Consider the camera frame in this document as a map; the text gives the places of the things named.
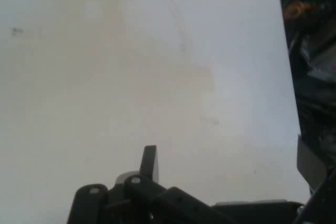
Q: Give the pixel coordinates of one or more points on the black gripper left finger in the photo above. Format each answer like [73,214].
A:
[149,161]

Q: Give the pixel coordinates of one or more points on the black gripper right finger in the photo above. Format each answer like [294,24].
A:
[311,166]

